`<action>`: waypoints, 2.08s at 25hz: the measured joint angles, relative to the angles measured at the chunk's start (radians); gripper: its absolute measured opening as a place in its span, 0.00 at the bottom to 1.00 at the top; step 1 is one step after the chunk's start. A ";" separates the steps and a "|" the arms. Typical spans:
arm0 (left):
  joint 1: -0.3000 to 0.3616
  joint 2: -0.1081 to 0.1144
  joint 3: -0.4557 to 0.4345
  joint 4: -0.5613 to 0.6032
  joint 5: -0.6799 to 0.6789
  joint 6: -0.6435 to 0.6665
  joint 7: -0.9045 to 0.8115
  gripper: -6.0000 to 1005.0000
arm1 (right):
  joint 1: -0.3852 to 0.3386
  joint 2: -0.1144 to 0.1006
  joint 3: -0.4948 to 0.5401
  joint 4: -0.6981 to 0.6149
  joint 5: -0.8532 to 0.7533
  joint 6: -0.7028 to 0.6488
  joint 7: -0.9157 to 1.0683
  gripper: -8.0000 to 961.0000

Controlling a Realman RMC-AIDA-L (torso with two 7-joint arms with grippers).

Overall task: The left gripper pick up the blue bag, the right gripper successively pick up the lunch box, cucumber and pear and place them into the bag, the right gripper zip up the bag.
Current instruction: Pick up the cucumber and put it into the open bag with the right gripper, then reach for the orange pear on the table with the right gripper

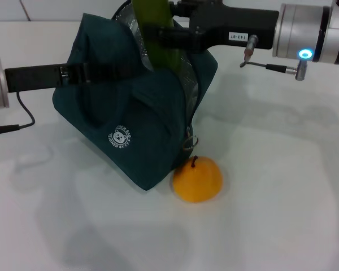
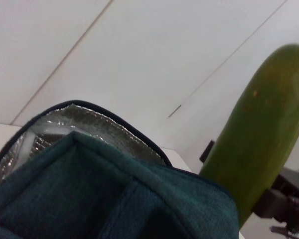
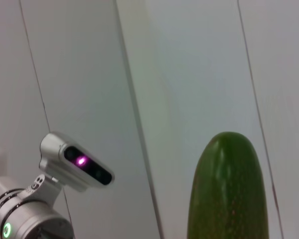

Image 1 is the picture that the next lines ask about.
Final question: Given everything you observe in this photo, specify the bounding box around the dark teal lunch bag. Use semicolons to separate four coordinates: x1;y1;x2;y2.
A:
51;0;219;193

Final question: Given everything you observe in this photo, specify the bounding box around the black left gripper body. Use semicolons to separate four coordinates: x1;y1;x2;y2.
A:
4;63;89;94

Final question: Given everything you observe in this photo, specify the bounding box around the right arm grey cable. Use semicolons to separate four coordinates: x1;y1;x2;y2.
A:
238;34;309;82

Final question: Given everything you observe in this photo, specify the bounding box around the green cucumber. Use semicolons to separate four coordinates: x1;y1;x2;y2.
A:
131;0;182;73

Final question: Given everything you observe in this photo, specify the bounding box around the orange yellow pear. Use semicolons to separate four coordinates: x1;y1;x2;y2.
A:
172;155;224;204

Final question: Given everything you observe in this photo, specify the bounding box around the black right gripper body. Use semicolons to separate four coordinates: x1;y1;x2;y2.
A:
185;0;280;54

